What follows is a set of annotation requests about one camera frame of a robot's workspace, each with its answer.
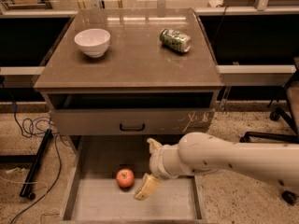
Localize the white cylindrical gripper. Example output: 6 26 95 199
134 138 187 201

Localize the red apple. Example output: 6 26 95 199
116 169 135 189

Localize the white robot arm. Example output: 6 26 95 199
135 133 299 201

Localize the open middle drawer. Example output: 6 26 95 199
61 135 206 224

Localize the grey drawer cabinet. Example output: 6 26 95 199
33 7 224 154

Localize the green soda can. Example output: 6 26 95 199
159 28 192 53

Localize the black metal floor bar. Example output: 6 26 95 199
20 129 53 200

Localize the white ceramic bowl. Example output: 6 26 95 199
74 29 110 58

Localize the black office chair base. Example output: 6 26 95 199
238 57 299 205

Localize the top drawer with black handle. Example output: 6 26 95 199
50 108 215 135

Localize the blue cable on floor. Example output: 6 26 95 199
0 77 72 224

